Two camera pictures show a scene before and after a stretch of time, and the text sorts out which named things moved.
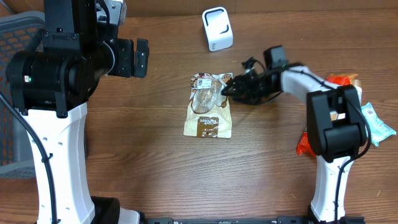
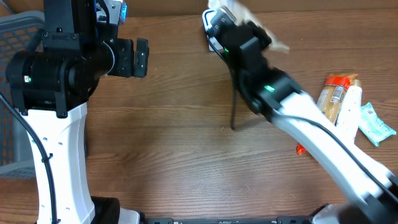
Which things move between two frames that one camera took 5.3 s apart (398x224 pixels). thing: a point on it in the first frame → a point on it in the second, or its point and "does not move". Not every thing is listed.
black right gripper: [252, 86] → [259, 34]
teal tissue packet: [379, 132] does not move
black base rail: [252, 220] does not move
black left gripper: [141, 57] does not move
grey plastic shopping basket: [20, 32] does not move
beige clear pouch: [208, 113] → [241, 15]
